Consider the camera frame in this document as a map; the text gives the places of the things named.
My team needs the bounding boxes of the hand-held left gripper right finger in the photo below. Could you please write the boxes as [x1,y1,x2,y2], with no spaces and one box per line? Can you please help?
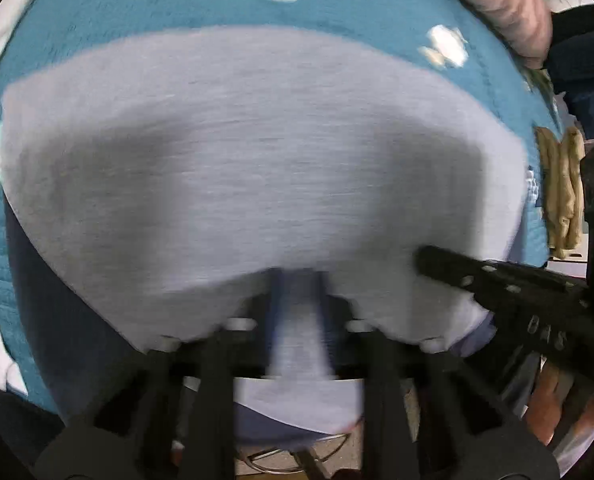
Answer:
[317,269,502,480]

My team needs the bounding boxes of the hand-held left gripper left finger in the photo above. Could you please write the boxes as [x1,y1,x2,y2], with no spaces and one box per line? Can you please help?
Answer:
[92,267,285,480]

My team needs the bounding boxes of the grey navy zip jacket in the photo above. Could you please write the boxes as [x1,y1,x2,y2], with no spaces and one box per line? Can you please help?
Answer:
[0,25,532,451]

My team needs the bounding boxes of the person's right hand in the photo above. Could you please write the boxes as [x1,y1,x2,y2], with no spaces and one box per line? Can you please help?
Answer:
[524,360,594,456]

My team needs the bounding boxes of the tan pants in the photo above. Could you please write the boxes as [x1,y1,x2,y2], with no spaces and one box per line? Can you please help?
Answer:
[534,125,586,261]

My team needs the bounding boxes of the navy yellow puffer jacket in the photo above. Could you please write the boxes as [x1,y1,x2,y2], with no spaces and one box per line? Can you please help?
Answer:
[547,7,594,141]

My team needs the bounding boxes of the pink quilt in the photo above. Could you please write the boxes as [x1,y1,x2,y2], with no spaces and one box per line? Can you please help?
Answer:
[407,0,552,68]

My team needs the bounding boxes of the teal quilted bed mat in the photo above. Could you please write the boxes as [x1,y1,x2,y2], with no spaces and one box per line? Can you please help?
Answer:
[0,0,565,411]

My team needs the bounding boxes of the chrome stool frame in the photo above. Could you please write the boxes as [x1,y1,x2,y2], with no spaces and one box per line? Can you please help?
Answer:
[237,430,350,478]

